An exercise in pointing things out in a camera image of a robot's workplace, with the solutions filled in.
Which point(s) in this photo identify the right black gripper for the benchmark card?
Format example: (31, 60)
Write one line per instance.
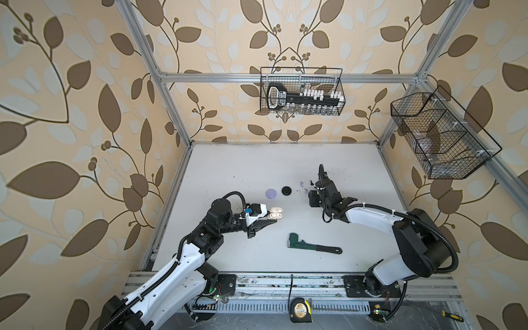
(312, 195)

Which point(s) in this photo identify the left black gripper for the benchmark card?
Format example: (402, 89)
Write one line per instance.
(255, 229)

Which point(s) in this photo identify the white earbud charging case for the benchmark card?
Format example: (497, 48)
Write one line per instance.
(275, 213)

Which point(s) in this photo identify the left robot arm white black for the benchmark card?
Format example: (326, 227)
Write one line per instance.
(187, 275)

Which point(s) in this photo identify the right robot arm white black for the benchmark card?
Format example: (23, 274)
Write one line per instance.
(401, 246)

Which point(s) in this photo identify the purple round charging case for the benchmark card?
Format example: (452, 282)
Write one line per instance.
(270, 193)

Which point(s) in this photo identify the black round charging case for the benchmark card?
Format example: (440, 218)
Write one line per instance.
(286, 191)

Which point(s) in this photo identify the purple earbud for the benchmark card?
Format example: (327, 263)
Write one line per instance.
(306, 191)

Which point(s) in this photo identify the green black pipe wrench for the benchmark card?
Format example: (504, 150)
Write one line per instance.
(295, 243)

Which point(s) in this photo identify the yellow black tape measure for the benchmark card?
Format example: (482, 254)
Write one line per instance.
(300, 311)

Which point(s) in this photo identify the black socket set holder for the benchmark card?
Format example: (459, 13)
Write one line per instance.
(278, 97)

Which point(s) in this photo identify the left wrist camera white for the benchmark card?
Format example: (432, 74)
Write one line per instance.
(255, 207)

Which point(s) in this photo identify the back wire basket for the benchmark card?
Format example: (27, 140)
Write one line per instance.
(327, 79)

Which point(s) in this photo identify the wire basket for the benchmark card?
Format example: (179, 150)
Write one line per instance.
(447, 140)
(327, 79)

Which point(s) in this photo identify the right wire basket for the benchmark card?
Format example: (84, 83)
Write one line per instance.
(447, 140)

